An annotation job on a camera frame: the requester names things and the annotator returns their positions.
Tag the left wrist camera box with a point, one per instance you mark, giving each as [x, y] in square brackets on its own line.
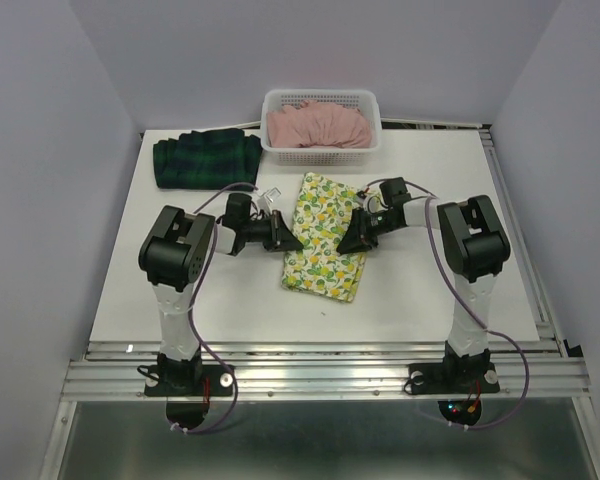
[265, 200]

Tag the aluminium frame rail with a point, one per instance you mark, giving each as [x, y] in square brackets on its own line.
[483, 130]

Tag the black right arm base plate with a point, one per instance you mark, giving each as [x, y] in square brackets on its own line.
[460, 402]

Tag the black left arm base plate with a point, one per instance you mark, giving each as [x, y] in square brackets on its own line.
[189, 394]

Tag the green plaid folded skirt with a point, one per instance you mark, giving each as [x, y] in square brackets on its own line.
[209, 160]

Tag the pink skirt in basket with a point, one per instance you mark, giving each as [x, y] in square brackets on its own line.
[315, 124]

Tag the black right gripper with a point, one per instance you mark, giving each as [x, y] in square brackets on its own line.
[357, 237]

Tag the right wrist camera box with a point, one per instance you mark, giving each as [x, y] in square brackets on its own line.
[366, 196]

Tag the white plastic basket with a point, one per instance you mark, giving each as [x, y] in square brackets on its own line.
[358, 99]

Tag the lemon print skirt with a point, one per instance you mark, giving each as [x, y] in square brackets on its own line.
[321, 217]

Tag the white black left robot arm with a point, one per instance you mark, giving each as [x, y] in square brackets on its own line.
[173, 257]

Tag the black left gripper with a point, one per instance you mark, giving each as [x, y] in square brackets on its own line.
[280, 237]

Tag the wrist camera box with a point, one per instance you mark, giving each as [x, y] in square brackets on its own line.
[265, 200]
[366, 196]

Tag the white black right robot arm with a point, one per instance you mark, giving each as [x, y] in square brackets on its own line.
[472, 254]

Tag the front aluminium rail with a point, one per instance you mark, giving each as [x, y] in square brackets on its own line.
[325, 371]

